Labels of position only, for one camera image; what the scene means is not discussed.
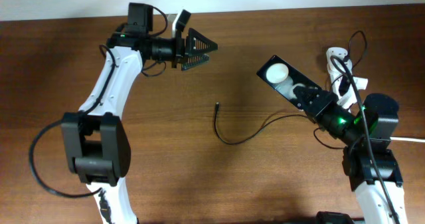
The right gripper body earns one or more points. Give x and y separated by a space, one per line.
322 106

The black smartphone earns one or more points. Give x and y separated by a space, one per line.
284 78

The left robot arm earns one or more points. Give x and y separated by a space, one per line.
97 148

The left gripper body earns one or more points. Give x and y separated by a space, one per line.
179 52

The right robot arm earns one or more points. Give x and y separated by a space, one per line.
372 168

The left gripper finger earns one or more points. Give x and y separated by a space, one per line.
194 61
198 43

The white power strip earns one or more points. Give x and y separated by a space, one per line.
335 69

